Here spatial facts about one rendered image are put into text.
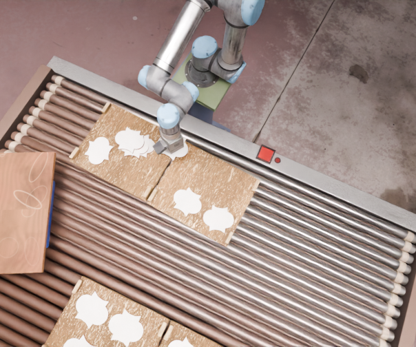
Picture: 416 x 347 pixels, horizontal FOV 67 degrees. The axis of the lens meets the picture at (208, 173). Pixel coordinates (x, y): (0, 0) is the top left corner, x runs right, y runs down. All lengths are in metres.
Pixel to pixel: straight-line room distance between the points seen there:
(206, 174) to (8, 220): 0.85
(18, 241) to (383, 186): 2.49
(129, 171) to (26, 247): 0.51
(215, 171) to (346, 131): 1.62
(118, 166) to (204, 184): 0.41
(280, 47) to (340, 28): 0.62
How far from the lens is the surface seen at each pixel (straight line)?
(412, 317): 1.69
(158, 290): 1.44
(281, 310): 1.49
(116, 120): 1.62
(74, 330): 1.51
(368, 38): 3.47
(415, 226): 1.78
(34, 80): 1.84
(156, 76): 1.18
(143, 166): 1.50
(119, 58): 2.98
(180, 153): 1.35
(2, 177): 1.58
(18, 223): 1.50
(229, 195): 1.46
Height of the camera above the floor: 2.35
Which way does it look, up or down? 73 degrees down
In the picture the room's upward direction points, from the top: 9 degrees clockwise
